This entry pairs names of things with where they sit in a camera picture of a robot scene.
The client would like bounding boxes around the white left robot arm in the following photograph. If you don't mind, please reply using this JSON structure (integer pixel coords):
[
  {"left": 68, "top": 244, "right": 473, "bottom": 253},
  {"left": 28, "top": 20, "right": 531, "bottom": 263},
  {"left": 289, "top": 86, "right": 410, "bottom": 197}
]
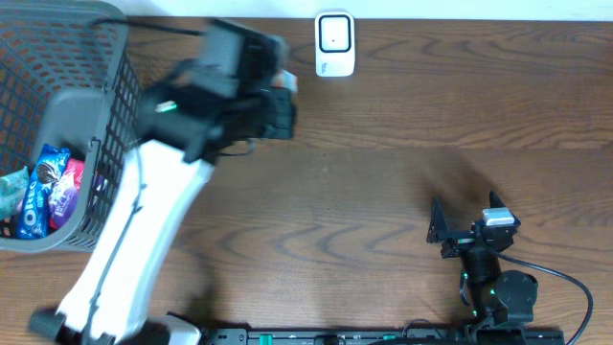
[{"left": 29, "top": 18, "right": 296, "bottom": 344}]

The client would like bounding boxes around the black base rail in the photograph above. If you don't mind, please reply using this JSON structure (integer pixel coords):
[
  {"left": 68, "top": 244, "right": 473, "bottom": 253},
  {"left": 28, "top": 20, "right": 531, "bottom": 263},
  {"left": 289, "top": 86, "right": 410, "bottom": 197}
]
[{"left": 200, "top": 327, "right": 566, "bottom": 345}]

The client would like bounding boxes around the white barcode scanner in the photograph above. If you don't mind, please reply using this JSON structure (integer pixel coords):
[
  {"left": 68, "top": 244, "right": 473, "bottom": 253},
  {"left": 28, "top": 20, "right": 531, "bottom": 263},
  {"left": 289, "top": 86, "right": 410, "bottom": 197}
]
[{"left": 314, "top": 11, "right": 356, "bottom": 78}]

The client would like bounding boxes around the orange tissue pack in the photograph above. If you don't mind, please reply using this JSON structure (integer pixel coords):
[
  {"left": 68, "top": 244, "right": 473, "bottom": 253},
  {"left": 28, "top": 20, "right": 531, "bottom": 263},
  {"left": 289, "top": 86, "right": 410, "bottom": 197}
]
[{"left": 271, "top": 69, "right": 298, "bottom": 94}]

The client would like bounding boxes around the red purple Carefree pack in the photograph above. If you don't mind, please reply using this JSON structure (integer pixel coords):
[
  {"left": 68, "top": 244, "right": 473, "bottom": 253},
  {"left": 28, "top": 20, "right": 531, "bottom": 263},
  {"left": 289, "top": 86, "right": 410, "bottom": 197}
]
[{"left": 49, "top": 158, "right": 85, "bottom": 230}]

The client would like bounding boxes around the blue Oreo cookie pack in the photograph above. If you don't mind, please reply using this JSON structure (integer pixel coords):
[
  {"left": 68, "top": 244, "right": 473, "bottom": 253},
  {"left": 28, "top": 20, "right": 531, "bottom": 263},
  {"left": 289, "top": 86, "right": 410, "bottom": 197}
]
[{"left": 16, "top": 144, "right": 71, "bottom": 240}]

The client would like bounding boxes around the grey plastic mesh basket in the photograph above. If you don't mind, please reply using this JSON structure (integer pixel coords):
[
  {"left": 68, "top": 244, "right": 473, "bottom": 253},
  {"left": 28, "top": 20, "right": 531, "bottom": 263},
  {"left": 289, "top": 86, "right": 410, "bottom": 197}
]
[{"left": 1, "top": 1, "right": 141, "bottom": 253}]

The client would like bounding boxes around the mint green wipes pack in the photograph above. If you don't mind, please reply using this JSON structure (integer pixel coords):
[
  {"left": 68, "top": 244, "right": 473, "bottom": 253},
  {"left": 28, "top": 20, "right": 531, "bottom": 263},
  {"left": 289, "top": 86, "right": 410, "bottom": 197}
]
[{"left": 1, "top": 167, "right": 30, "bottom": 219}]

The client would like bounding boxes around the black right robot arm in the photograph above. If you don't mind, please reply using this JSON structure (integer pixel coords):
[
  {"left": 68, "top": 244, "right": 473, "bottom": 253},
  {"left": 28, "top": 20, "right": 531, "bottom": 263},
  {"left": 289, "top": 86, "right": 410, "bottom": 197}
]
[{"left": 426, "top": 191, "right": 538, "bottom": 327}]

